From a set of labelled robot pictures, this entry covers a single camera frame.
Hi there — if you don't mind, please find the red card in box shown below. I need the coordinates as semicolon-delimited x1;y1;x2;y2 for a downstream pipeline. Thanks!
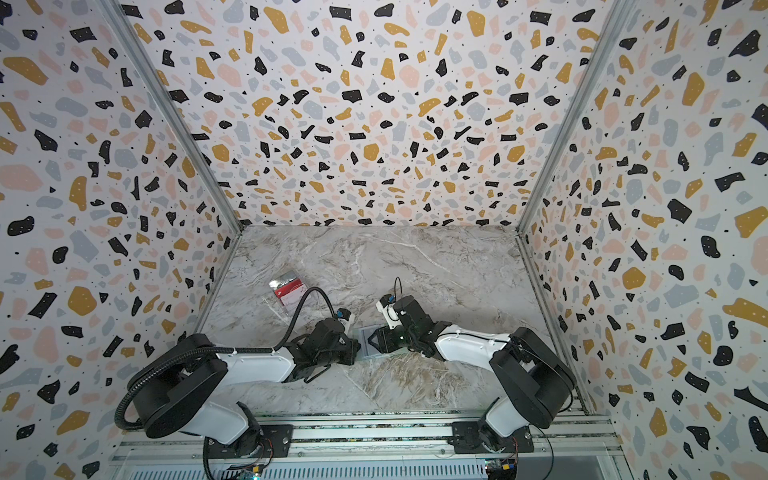
274;279;303;298

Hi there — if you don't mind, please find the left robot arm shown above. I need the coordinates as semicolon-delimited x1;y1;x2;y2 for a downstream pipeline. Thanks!
115;317;360;446

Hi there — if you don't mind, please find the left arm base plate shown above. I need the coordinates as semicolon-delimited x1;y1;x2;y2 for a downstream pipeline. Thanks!
203;424;294;462

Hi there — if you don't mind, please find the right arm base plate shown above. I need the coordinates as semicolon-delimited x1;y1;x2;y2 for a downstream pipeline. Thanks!
447;420;534;456

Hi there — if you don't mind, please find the left black corrugated cable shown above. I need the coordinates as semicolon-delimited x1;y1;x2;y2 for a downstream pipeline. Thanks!
113;286;338;432

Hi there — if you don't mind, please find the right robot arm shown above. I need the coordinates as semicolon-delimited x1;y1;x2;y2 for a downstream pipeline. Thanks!
367;294;576;453

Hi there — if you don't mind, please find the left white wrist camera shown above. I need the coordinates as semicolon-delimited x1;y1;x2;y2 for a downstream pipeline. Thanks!
336;308;355;334

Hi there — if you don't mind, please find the clear acrylic card box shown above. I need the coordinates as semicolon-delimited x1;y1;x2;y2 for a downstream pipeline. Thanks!
269;269;308;313

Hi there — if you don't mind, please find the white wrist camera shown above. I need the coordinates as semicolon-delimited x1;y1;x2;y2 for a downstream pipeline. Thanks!
376;294;401;330
336;308;355;334

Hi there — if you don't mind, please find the aluminium front rail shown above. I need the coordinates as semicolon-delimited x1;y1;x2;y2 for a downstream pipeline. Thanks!
110;410;624;465

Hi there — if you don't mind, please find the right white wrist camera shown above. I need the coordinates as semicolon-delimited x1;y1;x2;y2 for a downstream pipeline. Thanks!
376;294;401;330

